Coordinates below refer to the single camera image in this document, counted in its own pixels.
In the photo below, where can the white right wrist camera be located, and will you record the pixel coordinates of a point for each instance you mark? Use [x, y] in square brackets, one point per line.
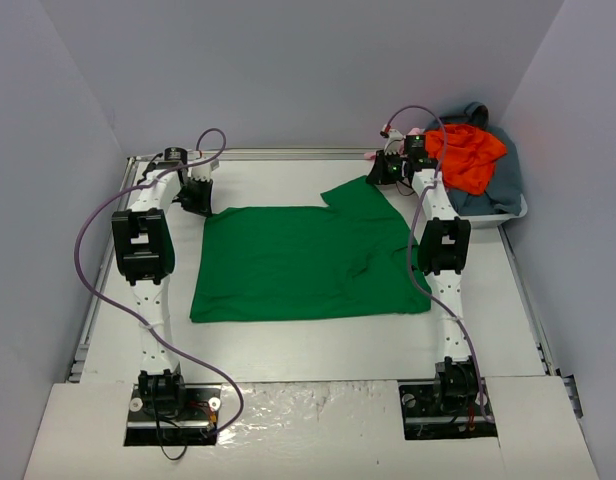
[394, 141]

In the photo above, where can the pink t shirt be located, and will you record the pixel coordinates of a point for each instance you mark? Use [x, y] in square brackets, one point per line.
[413, 131]

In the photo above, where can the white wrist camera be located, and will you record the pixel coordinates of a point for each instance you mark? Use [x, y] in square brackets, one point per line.
[394, 141]
[201, 167]

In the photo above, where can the grey blue t shirt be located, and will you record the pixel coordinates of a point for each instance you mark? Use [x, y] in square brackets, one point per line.
[506, 185]

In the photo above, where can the green t shirt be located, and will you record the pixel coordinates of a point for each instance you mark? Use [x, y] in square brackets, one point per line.
[344, 258]

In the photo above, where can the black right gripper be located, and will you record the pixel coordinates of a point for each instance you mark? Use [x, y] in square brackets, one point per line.
[382, 170]

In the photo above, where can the orange t shirt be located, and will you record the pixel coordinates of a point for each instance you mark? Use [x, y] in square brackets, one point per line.
[470, 160]

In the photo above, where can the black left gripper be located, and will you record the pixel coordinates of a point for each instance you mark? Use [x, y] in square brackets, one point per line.
[197, 198]

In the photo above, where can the aluminium table edge rail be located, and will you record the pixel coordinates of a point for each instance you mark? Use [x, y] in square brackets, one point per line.
[295, 154]

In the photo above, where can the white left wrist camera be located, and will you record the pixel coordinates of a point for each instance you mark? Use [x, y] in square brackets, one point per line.
[201, 167]

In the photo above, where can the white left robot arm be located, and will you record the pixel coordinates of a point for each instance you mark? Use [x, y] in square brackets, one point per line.
[145, 258]

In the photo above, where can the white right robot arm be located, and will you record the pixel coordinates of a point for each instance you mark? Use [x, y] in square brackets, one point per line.
[436, 256]

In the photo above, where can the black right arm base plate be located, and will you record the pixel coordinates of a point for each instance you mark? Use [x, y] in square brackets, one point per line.
[426, 415]

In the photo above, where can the white plastic laundry bin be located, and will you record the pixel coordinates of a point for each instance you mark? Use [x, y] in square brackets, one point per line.
[487, 221]

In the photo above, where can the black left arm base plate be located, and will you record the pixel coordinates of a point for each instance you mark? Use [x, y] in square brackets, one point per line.
[194, 425]

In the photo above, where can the right side table rail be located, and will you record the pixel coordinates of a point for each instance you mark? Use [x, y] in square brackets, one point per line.
[545, 354]

